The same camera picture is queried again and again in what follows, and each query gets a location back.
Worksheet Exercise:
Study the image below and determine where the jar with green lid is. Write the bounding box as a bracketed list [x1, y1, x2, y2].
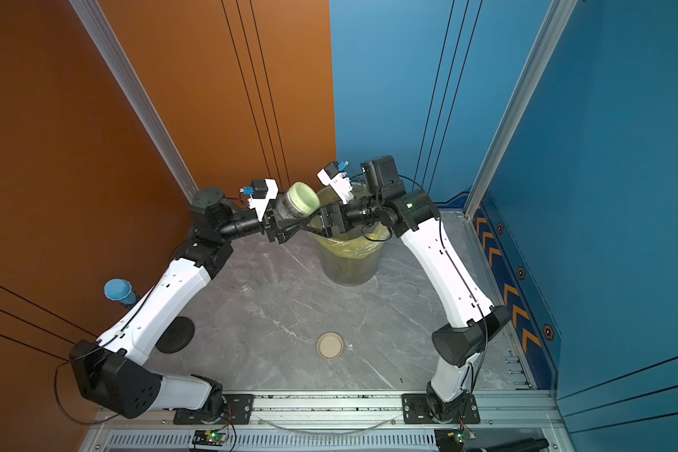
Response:
[276, 182, 321, 220]

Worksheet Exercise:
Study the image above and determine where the cream jar lid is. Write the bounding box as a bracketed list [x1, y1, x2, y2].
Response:
[316, 331, 345, 361]

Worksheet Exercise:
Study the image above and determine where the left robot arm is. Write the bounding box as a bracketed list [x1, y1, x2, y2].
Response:
[68, 179, 320, 424]

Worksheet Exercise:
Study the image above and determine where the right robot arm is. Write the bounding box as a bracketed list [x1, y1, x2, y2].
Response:
[316, 156, 510, 424]

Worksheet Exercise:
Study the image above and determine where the yellow trash bag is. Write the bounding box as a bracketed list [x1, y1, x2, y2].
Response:
[307, 183, 392, 261]

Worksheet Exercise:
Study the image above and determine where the mesh trash bin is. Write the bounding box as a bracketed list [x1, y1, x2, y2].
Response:
[309, 186, 391, 286]

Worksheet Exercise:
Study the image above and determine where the black microphone stand base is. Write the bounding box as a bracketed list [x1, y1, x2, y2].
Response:
[156, 316, 196, 354]

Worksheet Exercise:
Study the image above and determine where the blue foam-tipped microphone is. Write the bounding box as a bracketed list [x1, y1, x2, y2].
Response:
[104, 278, 137, 308]

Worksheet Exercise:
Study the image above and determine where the left green circuit board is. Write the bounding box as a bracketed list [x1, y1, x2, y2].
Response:
[191, 429, 230, 450]

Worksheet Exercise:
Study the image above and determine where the right circuit board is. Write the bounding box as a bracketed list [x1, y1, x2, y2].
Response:
[447, 429, 476, 448]

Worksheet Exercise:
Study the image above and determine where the black tube at bottom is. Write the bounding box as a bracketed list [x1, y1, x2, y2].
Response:
[467, 438, 549, 452]

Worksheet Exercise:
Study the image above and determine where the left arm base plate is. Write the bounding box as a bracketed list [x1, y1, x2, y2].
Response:
[173, 394, 254, 426]

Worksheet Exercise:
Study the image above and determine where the aluminium front rail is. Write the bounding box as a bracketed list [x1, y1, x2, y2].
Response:
[80, 390, 574, 451]

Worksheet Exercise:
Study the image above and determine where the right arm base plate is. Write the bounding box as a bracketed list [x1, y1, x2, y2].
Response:
[401, 393, 481, 425]

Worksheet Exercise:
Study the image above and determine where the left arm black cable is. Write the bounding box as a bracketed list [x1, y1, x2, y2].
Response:
[53, 360, 120, 428]

